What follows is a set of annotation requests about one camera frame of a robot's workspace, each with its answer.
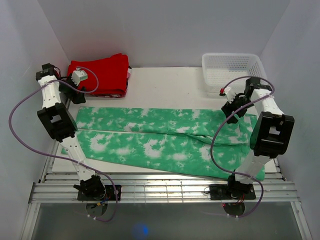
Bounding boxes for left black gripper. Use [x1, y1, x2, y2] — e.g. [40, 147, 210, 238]
[58, 73, 86, 105]

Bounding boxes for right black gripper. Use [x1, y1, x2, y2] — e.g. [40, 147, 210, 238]
[221, 93, 255, 125]

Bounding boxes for green tie-dye trousers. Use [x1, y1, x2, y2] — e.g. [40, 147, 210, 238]
[76, 106, 257, 179]

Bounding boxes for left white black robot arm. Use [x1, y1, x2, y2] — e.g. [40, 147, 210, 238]
[35, 63, 106, 200]

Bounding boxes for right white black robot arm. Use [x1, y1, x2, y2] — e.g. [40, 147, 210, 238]
[218, 76, 295, 200]

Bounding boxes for folded red trousers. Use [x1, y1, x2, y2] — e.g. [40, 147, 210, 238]
[67, 53, 129, 94]

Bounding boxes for white plastic basket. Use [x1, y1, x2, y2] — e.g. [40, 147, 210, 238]
[201, 53, 267, 94]

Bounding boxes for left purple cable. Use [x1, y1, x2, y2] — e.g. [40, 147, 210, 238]
[8, 66, 118, 223]

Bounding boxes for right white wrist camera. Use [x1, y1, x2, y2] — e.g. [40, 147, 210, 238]
[219, 86, 237, 103]

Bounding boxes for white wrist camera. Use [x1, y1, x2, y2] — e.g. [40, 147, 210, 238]
[219, 86, 237, 103]
[71, 70, 88, 86]

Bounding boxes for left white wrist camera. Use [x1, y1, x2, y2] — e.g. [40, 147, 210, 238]
[71, 70, 88, 86]

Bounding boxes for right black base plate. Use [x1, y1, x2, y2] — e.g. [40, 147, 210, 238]
[209, 184, 256, 200]

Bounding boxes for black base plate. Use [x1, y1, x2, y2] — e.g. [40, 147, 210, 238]
[209, 184, 256, 200]
[76, 184, 122, 202]

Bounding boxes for aluminium frame rail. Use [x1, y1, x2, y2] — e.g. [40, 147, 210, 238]
[19, 99, 313, 240]

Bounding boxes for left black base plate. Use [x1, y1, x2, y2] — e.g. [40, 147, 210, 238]
[76, 184, 122, 202]

